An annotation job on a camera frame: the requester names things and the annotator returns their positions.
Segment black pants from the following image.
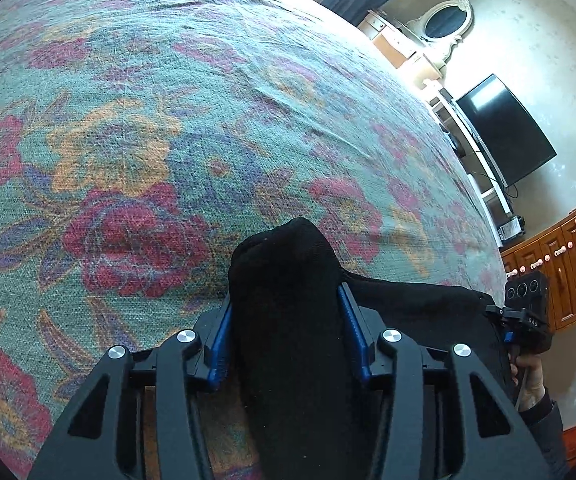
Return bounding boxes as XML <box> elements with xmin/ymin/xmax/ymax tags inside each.
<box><xmin>228</xmin><ymin>217</ymin><xmax>519</xmax><ymax>480</ymax></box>

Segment person's right forearm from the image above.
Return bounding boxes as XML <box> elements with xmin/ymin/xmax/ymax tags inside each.
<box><xmin>517</xmin><ymin>389</ymin><xmax>571</xmax><ymax>480</ymax></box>

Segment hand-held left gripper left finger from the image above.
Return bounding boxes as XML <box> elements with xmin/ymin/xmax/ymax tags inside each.
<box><xmin>28</xmin><ymin>295</ymin><xmax>233</xmax><ymax>480</ymax></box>

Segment cream vanity dresser with mirror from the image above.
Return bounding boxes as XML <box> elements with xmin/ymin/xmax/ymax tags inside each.
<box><xmin>357</xmin><ymin>0</ymin><xmax>475</xmax><ymax>91</ymax></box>

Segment person's right hand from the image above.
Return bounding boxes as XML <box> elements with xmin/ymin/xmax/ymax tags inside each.
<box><xmin>510</xmin><ymin>352</ymin><xmax>546</xmax><ymax>413</ymax></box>

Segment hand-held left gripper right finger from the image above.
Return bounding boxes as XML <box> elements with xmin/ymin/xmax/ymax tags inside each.
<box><xmin>337</xmin><ymin>282</ymin><xmax>556</xmax><ymax>480</ymax></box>

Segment floral bed cover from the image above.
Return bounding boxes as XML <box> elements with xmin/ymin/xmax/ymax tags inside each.
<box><xmin>0</xmin><ymin>0</ymin><xmax>511</xmax><ymax>480</ymax></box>

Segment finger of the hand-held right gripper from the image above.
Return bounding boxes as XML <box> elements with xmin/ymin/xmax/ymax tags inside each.
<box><xmin>484</xmin><ymin>304</ymin><xmax>526</xmax><ymax>346</ymax></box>

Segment small black device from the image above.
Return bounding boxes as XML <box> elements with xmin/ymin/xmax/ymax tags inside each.
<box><xmin>498</xmin><ymin>215</ymin><xmax>527</xmax><ymax>244</ymax></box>

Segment black television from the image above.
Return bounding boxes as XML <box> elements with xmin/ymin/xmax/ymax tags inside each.
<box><xmin>455</xmin><ymin>74</ymin><xmax>558</xmax><ymax>187</ymax></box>

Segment wooden cabinet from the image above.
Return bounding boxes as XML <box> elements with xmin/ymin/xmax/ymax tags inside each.
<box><xmin>500</xmin><ymin>205</ymin><xmax>576</xmax><ymax>332</ymax></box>

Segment white television stand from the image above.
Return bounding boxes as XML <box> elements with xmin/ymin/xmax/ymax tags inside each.
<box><xmin>420</xmin><ymin>80</ymin><xmax>516</xmax><ymax>248</ymax></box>

